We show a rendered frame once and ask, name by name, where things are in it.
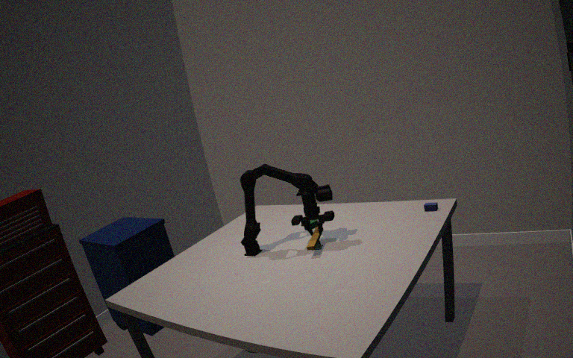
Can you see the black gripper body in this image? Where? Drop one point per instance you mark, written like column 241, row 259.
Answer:
column 312, row 213

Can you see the orange bar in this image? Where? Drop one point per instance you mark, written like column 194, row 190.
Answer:
column 313, row 240

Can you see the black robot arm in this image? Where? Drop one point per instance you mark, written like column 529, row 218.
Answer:
column 307, row 188

